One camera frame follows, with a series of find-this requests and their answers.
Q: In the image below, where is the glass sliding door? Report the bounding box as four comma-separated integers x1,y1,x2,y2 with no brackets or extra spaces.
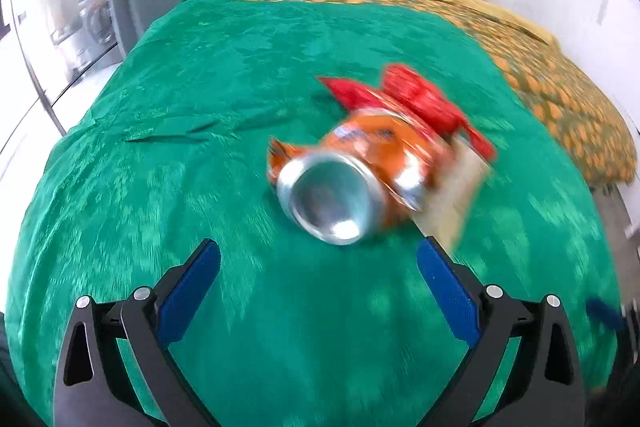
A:
0,0,126,138

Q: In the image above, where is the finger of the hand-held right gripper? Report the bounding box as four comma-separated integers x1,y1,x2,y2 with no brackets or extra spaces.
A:
586,298,626,334

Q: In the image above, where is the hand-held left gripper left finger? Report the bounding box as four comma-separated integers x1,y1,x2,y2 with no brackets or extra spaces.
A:
52,238,222,427

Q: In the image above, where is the brown cardboard piece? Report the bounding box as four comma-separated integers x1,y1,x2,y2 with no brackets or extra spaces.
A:
412,137,493,253

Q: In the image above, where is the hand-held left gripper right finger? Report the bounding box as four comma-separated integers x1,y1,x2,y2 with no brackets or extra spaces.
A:
417,236,586,427

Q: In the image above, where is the yellow patterned bedspread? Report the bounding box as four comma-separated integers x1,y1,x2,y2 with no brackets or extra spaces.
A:
217,0,632,188

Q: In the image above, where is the orange drink can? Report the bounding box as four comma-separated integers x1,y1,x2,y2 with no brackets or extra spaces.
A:
267,107,451,247

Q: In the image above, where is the washing machine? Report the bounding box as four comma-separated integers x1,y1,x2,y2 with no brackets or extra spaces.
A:
80,0,117,52

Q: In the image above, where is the red wrapper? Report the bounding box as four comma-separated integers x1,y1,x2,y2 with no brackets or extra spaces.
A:
317,63,497,160

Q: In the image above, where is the green blanket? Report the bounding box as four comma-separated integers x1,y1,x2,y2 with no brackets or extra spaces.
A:
5,0,623,427

